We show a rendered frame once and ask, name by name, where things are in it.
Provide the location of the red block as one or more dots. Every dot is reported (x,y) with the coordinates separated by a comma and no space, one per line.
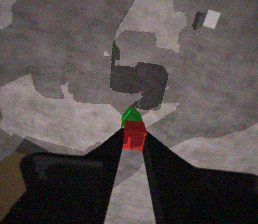
(134,135)

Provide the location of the green block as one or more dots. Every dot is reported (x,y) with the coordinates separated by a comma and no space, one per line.
(127,112)
(131,117)

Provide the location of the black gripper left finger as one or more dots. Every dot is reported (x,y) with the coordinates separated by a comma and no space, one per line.
(94,171)

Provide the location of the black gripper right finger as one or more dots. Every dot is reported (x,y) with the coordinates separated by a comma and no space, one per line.
(174,183)

